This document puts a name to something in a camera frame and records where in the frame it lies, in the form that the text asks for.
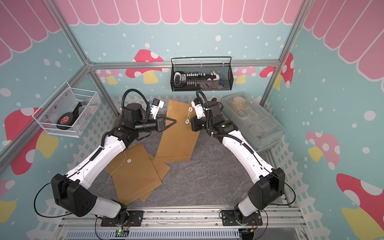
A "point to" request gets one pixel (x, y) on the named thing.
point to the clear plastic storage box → (253, 119)
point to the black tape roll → (66, 120)
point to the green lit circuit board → (120, 233)
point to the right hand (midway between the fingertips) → (190, 119)
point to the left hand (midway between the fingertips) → (175, 124)
